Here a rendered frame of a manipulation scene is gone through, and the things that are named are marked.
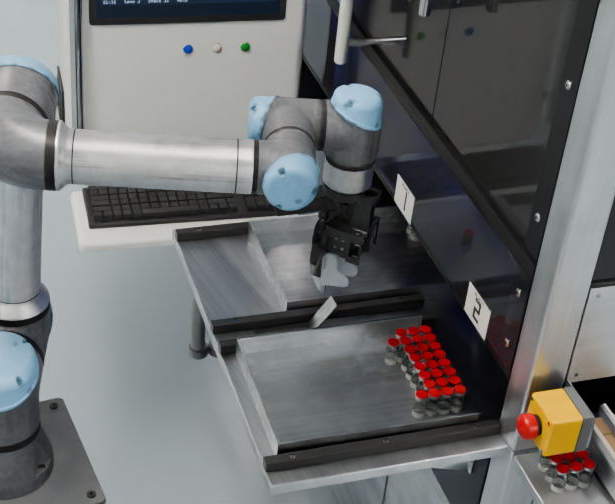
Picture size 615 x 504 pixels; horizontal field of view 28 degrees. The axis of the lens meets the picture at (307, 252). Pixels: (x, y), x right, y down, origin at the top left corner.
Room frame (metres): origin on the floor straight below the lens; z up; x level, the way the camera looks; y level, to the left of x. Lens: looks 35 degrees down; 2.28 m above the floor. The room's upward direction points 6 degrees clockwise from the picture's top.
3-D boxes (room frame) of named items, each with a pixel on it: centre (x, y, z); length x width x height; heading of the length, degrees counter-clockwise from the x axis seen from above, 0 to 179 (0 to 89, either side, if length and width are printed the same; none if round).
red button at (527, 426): (1.42, -0.36, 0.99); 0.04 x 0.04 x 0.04; 21
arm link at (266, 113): (1.58, 0.05, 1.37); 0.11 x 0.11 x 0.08; 6
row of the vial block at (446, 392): (1.63, -0.23, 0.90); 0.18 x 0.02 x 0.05; 20
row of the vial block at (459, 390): (1.64, -0.25, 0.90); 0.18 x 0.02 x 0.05; 20
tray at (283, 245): (1.94, -0.09, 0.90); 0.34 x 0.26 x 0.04; 111
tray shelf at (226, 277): (1.76, -0.08, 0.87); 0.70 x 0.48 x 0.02; 21
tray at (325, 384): (1.58, -0.10, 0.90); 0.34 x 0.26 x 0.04; 110
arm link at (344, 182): (1.61, -0.05, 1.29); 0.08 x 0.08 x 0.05
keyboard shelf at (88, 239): (2.22, 0.28, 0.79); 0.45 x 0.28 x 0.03; 108
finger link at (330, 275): (1.59, -0.04, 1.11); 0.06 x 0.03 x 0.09; 68
